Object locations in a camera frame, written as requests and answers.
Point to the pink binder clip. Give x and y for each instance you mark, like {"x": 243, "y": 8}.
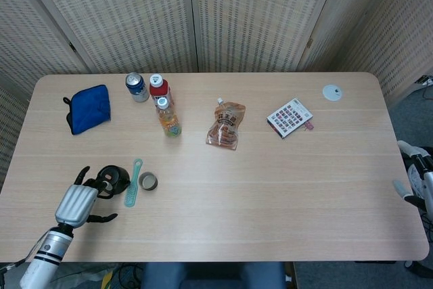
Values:
{"x": 309, "y": 127}

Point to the box with colourful grid print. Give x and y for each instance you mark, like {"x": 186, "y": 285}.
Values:
{"x": 289, "y": 116}

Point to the orange spout food pouch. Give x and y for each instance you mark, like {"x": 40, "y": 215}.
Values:
{"x": 225, "y": 126}

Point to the woven folding screen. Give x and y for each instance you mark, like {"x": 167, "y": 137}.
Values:
{"x": 135, "y": 15}

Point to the red bottle with white cap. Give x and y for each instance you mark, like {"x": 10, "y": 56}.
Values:
{"x": 159, "y": 89}

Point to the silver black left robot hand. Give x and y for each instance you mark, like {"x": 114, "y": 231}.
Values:
{"x": 76, "y": 204}

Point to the teal plastic brush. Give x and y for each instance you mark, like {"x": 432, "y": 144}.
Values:
{"x": 131, "y": 194}

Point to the white sneaker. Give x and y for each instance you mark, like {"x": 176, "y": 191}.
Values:
{"x": 419, "y": 174}

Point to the black table foot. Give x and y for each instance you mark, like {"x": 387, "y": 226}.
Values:
{"x": 410, "y": 264}

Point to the orange Qoo drink bottle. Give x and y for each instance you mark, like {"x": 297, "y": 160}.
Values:
{"x": 170, "y": 126}

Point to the black cup with pale inside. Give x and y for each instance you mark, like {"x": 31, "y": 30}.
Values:
{"x": 149, "y": 181}

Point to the black kettle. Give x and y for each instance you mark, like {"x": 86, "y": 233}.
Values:
{"x": 116, "y": 175}

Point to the white power strip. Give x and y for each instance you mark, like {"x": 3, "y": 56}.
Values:
{"x": 427, "y": 81}

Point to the blue fabric pouch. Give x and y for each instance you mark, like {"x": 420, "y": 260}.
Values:
{"x": 89, "y": 109}

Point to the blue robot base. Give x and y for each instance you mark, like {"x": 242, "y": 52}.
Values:
{"x": 159, "y": 275}

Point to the blue white drink can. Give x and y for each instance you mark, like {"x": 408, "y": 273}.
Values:
{"x": 137, "y": 91}

